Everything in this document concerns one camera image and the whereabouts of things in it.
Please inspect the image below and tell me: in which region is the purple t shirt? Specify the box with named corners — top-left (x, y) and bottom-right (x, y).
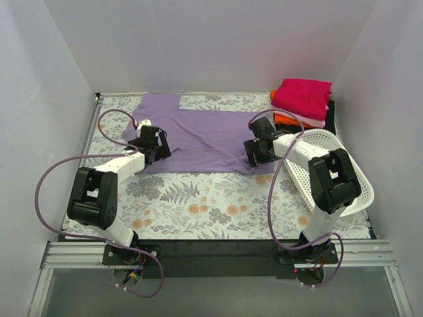
top-left (132, 94), bottom-right (274, 175)

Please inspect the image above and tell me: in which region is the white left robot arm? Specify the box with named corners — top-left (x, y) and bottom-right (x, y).
top-left (67, 120), bottom-right (171, 264)

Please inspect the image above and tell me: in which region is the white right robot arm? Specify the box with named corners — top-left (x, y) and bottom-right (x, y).
top-left (244, 117), bottom-right (362, 263)

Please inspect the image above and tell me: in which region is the orange folded t shirt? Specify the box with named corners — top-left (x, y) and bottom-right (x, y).
top-left (270, 90), bottom-right (313, 128)

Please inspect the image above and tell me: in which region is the floral patterned table mat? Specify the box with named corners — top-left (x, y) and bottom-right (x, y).
top-left (99, 93), bottom-right (371, 239)

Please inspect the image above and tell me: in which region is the pink folded t shirt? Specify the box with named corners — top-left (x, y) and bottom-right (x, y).
top-left (275, 105), bottom-right (328, 128)

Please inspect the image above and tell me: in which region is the white perforated plastic basket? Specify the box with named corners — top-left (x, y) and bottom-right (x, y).
top-left (284, 129), bottom-right (374, 217)

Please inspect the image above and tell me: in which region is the magenta folded t shirt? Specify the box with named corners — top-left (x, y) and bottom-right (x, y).
top-left (270, 78), bottom-right (332, 121)

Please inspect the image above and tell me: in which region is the black folded t shirt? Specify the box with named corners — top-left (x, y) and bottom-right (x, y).
top-left (275, 100), bottom-right (336, 135)

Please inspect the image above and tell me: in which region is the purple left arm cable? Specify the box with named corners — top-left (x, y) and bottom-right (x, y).
top-left (35, 109), bottom-right (165, 299)

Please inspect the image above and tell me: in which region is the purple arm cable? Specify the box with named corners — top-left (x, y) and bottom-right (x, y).
top-left (35, 109), bottom-right (165, 299)
top-left (247, 110), bottom-right (344, 289)

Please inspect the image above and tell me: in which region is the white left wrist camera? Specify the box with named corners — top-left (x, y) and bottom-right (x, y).
top-left (132, 120), bottom-right (151, 130)

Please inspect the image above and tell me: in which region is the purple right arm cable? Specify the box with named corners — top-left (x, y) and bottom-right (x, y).
top-left (247, 110), bottom-right (344, 289)

